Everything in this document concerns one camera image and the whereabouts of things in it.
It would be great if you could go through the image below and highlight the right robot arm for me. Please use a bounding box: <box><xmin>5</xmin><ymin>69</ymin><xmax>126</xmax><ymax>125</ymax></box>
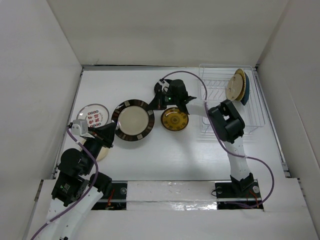
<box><xmin>147</xmin><ymin>79</ymin><xmax>254</xmax><ymax>198</ymax></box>

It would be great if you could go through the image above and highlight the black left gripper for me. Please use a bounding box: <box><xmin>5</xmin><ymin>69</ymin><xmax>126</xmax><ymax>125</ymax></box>
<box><xmin>82</xmin><ymin>121</ymin><xmax>117</xmax><ymax>174</ymax></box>

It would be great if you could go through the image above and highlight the cream bowl with characters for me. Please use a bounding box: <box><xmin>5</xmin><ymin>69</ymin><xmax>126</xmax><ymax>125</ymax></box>
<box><xmin>225</xmin><ymin>74</ymin><xmax>242</xmax><ymax>101</ymax></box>

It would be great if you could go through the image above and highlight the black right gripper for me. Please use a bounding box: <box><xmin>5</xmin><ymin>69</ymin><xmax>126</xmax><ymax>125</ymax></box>
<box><xmin>146</xmin><ymin>88</ymin><xmax>180</xmax><ymax>110</ymax></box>

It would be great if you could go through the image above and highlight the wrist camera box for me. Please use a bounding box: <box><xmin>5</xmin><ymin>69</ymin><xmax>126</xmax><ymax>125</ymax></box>
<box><xmin>70</xmin><ymin>119</ymin><xmax>88</xmax><ymax>136</ymax></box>
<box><xmin>157</xmin><ymin>79</ymin><xmax>171</xmax><ymax>92</ymax></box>

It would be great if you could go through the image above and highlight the white wire dish rack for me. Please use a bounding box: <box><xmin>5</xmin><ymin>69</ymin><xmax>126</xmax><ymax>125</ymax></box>
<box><xmin>197</xmin><ymin>63</ymin><xmax>266</xmax><ymax>136</ymax></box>

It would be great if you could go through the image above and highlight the large brown-rimmed beige plate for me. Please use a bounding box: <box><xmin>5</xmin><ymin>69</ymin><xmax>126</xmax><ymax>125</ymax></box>
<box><xmin>111</xmin><ymin>99</ymin><xmax>155</xmax><ymax>142</ymax></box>

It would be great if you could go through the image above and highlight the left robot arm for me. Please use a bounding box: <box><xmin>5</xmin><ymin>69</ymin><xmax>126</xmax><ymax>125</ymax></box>
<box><xmin>40</xmin><ymin>119</ymin><xmax>117</xmax><ymax>240</ymax></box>

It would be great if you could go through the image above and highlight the white plate with red characters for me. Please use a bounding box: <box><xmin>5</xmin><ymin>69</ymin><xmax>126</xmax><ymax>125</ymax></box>
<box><xmin>76</xmin><ymin>103</ymin><xmax>110</xmax><ymax>128</ymax></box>

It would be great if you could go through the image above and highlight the dark blue leaf-shaped dish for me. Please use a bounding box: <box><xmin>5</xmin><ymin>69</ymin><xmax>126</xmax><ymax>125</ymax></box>
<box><xmin>240</xmin><ymin>73</ymin><xmax>250</xmax><ymax>106</ymax></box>

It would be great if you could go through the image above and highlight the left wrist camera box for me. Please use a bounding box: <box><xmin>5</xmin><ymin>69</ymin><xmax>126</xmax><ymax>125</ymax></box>
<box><xmin>70</xmin><ymin>119</ymin><xmax>88</xmax><ymax>136</ymax></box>

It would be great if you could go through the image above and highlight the round bamboo woven plate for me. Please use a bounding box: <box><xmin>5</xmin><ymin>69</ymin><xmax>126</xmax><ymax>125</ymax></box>
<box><xmin>235</xmin><ymin>68</ymin><xmax>248</xmax><ymax>101</ymax></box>

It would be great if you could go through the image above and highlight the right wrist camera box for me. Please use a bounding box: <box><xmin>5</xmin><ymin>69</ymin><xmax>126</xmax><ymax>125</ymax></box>
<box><xmin>157</xmin><ymin>79</ymin><xmax>171</xmax><ymax>92</ymax></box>

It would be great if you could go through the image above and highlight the small black round plate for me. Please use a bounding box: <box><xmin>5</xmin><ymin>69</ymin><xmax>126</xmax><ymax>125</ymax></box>
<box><xmin>154</xmin><ymin>79</ymin><xmax>172</xmax><ymax>95</ymax></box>

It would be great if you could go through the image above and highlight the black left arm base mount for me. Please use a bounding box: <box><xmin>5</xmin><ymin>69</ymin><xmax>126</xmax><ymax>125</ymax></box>
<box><xmin>92</xmin><ymin>181</ymin><xmax>128</xmax><ymax>211</ymax></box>

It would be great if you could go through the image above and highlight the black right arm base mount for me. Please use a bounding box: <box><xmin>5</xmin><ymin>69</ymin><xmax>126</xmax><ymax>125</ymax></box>
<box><xmin>211</xmin><ymin>173</ymin><xmax>264</xmax><ymax>210</ymax></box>

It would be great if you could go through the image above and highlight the yellow patterned small plate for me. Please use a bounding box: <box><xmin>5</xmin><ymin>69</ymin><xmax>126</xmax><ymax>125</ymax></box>
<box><xmin>160</xmin><ymin>107</ymin><xmax>189</xmax><ymax>132</ymax></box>

